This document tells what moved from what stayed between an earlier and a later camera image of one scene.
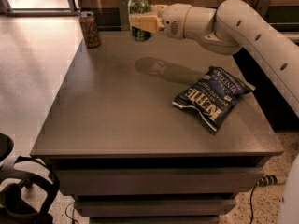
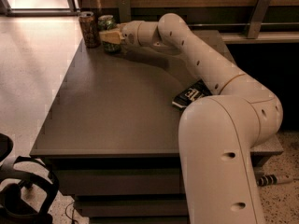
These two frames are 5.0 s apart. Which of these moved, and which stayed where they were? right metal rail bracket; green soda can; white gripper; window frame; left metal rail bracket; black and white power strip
Moved: white gripper; green soda can
Stayed: right metal rail bracket; black and white power strip; left metal rail bracket; window frame
